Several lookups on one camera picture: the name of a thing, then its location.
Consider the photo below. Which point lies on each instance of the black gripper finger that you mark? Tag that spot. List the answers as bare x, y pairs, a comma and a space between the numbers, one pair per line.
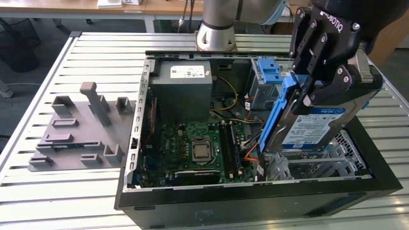
310, 48
351, 83

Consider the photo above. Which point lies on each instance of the hard disk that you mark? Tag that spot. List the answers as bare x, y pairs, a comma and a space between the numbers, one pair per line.
314, 129

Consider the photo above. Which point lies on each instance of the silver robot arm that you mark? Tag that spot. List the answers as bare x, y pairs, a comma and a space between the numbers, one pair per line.
218, 36

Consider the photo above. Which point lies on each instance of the metal disk bay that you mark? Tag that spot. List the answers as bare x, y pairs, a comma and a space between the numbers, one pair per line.
319, 161

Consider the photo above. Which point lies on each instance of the brown wooden cabinet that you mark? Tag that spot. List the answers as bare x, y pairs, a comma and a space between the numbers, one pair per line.
395, 40

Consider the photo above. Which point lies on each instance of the blue plastic drive latch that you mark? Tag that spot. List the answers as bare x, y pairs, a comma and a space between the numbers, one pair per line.
267, 65

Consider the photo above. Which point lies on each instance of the metal optical drive cage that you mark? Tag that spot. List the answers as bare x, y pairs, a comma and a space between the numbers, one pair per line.
262, 95

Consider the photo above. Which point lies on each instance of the grey power supply unit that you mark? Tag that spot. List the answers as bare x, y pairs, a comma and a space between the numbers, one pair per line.
182, 100

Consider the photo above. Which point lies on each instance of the RAM stick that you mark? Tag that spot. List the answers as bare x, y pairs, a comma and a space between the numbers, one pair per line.
238, 153
65, 146

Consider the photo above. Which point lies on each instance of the CPU socket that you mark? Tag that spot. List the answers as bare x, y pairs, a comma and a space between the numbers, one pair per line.
202, 139

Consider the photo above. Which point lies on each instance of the silver CPU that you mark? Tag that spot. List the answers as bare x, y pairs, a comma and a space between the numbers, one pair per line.
202, 152

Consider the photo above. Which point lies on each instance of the green motherboard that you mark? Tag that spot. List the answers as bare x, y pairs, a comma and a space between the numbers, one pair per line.
173, 143

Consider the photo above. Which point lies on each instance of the white box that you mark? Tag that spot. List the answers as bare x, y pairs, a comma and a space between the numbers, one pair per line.
133, 2
110, 4

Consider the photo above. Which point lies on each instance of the black PC case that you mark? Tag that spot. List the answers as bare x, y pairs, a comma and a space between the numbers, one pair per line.
257, 206

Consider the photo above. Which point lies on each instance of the black graphics card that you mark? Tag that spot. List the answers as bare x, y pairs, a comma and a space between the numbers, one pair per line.
197, 178

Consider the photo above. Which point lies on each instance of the wooden desk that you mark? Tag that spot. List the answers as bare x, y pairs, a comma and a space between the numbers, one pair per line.
81, 9

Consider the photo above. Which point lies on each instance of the grey parts rack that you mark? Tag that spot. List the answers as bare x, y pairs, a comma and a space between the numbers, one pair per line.
86, 134

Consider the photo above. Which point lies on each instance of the black bin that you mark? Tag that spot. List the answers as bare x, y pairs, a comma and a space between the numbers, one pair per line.
19, 52

